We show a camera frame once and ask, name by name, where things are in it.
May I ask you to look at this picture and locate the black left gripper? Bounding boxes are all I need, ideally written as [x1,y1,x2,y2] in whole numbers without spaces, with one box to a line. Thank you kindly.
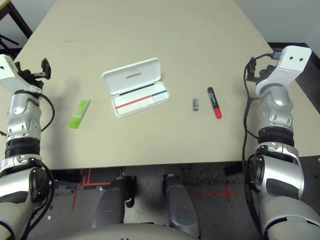
[14,57,53,89]

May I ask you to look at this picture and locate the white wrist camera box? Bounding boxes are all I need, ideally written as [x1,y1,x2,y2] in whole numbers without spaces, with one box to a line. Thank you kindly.
[255,45,313,94]
[0,54,43,95]

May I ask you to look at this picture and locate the black metal table frame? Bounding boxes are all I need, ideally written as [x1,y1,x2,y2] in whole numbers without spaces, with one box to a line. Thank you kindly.
[0,0,34,35]

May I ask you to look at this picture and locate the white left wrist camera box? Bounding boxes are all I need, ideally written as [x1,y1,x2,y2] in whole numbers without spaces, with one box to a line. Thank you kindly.
[0,54,43,95]

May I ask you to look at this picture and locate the grey robot leg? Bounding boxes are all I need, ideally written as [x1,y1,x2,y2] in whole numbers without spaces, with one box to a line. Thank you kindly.
[162,173,201,238]
[91,176,137,230]

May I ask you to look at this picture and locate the grey robot left leg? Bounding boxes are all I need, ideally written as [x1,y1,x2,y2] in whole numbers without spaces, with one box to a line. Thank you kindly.
[91,176,137,230]

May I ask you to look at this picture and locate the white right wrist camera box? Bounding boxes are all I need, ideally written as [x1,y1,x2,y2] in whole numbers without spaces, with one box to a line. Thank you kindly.
[255,45,313,94]

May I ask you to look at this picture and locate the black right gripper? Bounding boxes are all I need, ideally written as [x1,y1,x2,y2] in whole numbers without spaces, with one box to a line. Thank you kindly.
[246,56,278,82]

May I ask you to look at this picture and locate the grey robot torso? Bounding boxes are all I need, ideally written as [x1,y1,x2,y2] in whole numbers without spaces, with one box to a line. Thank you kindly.
[56,221,198,240]

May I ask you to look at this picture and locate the black marker with red cap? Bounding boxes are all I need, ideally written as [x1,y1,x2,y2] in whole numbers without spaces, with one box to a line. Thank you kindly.
[206,86,223,119]

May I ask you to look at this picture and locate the grey robot right leg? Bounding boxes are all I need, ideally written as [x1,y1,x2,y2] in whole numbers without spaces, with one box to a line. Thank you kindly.
[162,173,201,238]

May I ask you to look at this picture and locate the black tripod stand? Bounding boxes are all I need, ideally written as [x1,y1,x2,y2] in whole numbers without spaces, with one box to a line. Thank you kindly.
[0,34,21,52]

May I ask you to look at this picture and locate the white plastic pencil case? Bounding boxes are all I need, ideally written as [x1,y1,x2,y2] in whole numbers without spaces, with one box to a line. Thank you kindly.
[101,57,171,119]

